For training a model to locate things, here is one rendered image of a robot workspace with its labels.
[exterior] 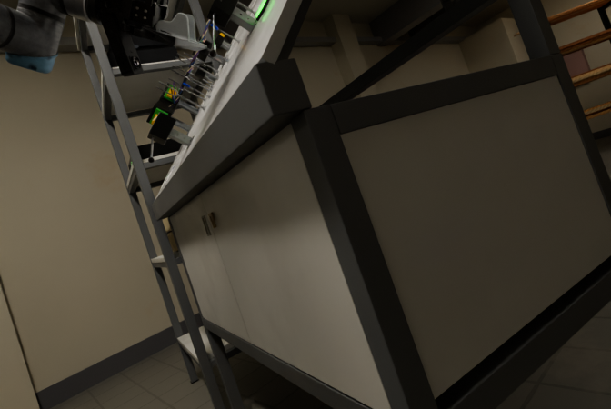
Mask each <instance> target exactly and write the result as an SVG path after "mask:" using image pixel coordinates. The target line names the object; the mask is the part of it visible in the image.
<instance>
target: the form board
mask: <svg viewBox="0 0 611 409"><path fill-rule="evenodd" d="M262 2H263V0H256V1H255V0H252V2H251V4H250V6H249V8H250V9H252V10H253V11H257V10H258V8H259V6H260V5H261V3H262ZM301 3H302V0H270V1H269V3H268V5H267V7H266V9H265V11H264V12H263V14H262V16H261V17H260V19H259V21H257V23H256V25H255V27H254V29H253V31H252V32H251V34H250V36H248V34H249V32H248V31H247V30H246V29H244V28H243V27H242V26H239V27H238V29H237V31H236V33H235V36H234V38H236V39H237V40H241V41H240V43H239V44H238V42H237V41H235V40H234V39H233V40H232V42H231V45H232V46H231V48H230V50H229V52H228V51H227V52H226V54H225V58H226V57H227V56H228V57H227V58H228V59H229V58H230V60H229V62H228V63H227V62H225V65H224V67H223V68H222V65H220V66H219V68H218V69H219V72H218V74H219V75H218V74H217V75H218V76H219V79H218V80H215V83H214V85H213V87H214V88H213V90H212V91H211V90H209V92H207V94H206V95H208V96H211V97H210V99H208V97H206V98H205V99H206V100H205V102H204V100H203V103H202V106H206V109H205V111H204V110H203V109H202V108H200V110H199V112H198V114H197V116H196V118H195V119H194V121H193V123H192V124H193V126H192V128H191V130H190V132H189V134H188V136H190V137H193V136H194V139H193V141H192V143H191V144H190V145H189V147H188V148H187V147H186V145H181V147H180V149H179V151H178V153H177V155H176V157H175V160H174V162H173V164H172V166H171V168H170V170H169V172H168V175H169V173H171V172H170V171H172V170H171V169H173V168H172V167H174V169H173V171H172V173H171V174H170V176H169V178H168V177H166V178H168V180H167V179H165V181H164V183H163V185H162V186H163V187H162V186H161V187H162V188H160V189H161V190H159V193H158V195H157V196H159V195H160V193H161V192H162V191H163V189H164V188H165V186H166V185H167V183H168V182H169V181H170V179H171V178H172V177H173V175H174V174H175V172H176V171H177V169H178V168H179V167H180V165H181V164H182V163H183V162H184V161H185V159H186V158H187V156H188V155H189V154H190V152H191V151H192V150H193V148H194V147H195V145H196V144H197V142H198V141H199V140H200V138H201V137H202V136H203V134H204V133H205V131H206V130H207V128H208V127H209V126H210V125H211V124H212V123H213V121H214V120H215V118H216V117H217V116H218V114H219V113H220V111H221V110H222V109H223V107H224V106H225V104H226V103H227V102H228V100H229V99H230V97H231V96H232V95H233V93H234V92H235V90H236V89H237V88H238V86H240V84H241V83H242V82H243V80H244V79H245V77H246V76H247V75H248V73H249V72H250V71H251V69H252V68H253V66H254V65H255V64H259V63H265V62H268V63H274V64H275V62H276V61H277V58H278V56H279V55H280V52H281V50H282V47H283V45H284V43H285V40H286V38H287V35H288V33H289V30H290V28H291V26H292V23H293V22H294V20H295V16H296V13H297V11H298V9H299V6H300V5H301ZM234 41H235V42H234ZM232 43H233V44H232ZM221 68H222V69H221ZM185 148H187V149H185ZM184 151H185V152H184ZM166 180H167V182H166ZM156 198H157V197H156Z"/></svg>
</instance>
